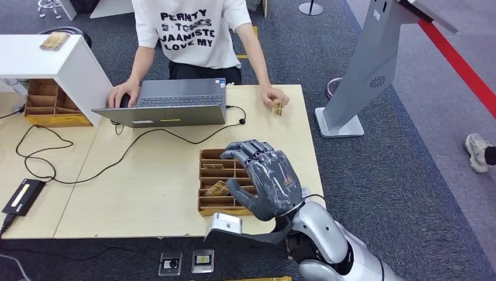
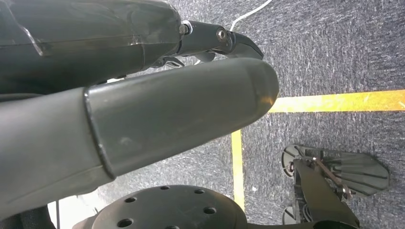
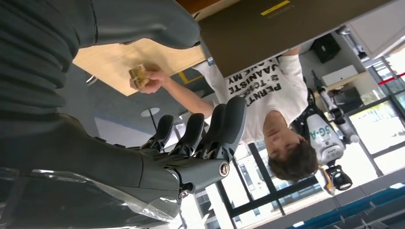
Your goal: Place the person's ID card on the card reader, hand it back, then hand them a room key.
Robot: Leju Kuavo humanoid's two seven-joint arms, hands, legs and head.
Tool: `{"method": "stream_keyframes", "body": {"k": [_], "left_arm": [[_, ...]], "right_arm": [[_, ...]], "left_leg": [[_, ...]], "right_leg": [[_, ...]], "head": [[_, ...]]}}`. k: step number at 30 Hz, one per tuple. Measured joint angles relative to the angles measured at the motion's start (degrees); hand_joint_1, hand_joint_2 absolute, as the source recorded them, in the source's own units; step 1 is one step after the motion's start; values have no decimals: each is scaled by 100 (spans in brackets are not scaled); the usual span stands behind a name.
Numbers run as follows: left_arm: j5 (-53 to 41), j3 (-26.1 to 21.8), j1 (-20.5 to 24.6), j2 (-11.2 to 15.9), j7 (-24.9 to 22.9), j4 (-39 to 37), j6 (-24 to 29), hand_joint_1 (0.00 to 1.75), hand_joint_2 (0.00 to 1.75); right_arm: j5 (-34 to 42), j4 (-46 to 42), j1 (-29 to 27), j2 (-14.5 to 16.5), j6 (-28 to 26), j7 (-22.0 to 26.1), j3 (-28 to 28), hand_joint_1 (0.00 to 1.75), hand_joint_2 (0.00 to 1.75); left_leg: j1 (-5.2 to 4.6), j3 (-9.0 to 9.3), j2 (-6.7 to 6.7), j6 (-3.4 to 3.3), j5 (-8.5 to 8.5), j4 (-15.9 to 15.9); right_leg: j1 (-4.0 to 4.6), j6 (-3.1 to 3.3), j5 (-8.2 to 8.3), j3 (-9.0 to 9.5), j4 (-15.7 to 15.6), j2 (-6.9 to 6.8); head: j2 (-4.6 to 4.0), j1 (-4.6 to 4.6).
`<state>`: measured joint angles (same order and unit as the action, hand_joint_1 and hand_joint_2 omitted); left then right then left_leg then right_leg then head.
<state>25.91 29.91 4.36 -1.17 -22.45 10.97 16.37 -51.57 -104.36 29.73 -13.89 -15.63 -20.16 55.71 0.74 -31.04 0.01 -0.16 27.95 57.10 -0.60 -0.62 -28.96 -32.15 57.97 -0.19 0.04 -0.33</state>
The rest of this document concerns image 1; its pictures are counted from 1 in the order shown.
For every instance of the person's left hand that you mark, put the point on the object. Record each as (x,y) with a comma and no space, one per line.
(273,93)

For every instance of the yellow floor tape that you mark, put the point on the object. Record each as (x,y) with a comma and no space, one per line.
(242,56)

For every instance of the floor socket with round plug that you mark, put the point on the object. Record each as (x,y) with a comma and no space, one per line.
(170,264)

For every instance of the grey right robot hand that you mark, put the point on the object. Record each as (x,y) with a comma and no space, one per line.
(271,182)

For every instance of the black reader box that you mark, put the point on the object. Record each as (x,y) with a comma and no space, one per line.
(23,197)

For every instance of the white furniture panel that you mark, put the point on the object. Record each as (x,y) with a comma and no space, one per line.
(69,9)

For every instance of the person's left forearm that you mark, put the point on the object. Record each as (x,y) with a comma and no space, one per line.
(254,58)

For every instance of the chrome chair base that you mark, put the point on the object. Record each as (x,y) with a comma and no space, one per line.
(50,6)

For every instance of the person's right forearm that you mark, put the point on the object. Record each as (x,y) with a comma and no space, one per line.
(141,64)

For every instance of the gold ID card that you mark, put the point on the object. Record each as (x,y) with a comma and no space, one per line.
(277,109)

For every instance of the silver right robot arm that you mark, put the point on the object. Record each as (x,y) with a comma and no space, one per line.
(321,232)

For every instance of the yellow strip object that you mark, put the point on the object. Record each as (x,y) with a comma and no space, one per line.
(259,279)

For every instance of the grey stanchion base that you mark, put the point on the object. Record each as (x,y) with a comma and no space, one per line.
(311,9)

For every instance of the grey laptop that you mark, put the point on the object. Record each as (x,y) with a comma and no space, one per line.
(166,116)

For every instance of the person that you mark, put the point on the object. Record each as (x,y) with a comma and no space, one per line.
(193,38)
(476,151)

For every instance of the round ringed base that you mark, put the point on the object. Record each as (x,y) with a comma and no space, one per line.
(331,88)

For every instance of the small card in slot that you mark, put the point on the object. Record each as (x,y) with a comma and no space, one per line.
(212,166)

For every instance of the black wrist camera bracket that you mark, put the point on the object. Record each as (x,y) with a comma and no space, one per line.
(255,240)

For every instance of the floor socket with label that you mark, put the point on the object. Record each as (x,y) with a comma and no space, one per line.
(203,261)

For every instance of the brown cardboard card organizer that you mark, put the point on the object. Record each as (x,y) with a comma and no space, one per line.
(211,155)
(42,102)

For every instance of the black round stool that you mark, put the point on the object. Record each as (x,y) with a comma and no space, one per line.
(86,37)

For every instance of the person's right hand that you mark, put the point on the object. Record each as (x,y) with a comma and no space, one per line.
(124,89)

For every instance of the grey kiosk stand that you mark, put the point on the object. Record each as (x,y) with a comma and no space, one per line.
(368,70)

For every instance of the stack of gold cards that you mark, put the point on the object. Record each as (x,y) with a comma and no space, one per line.
(54,41)

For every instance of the white shelf unit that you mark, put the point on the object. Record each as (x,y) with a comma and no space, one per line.
(77,73)

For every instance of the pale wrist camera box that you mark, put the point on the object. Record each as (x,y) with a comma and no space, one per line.
(224,225)

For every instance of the gold card lying slanted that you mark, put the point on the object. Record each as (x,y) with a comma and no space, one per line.
(217,189)

